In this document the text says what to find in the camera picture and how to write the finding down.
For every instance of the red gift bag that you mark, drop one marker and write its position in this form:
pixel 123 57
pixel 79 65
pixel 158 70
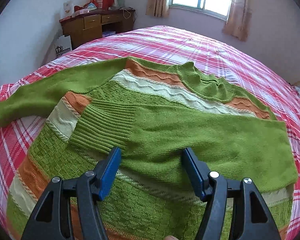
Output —
pixel 103 4

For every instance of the right beige curtain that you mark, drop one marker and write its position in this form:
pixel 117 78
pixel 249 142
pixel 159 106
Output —
pixel 238 19

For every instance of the brown wooden desk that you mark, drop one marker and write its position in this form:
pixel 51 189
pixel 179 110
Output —
pixel 91 26

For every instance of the white box on desk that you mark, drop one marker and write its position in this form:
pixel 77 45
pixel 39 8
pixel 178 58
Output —
pixel 68 9

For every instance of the green striped knit sweater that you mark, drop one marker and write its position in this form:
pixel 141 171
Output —
pixel 151 112

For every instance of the white paper shopping bag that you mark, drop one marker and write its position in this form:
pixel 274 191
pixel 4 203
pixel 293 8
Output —
pixel 63 45

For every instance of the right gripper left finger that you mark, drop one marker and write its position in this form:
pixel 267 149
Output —
pixel 51 216

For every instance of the red plaid bed cover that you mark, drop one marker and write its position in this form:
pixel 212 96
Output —
pixel 167 46

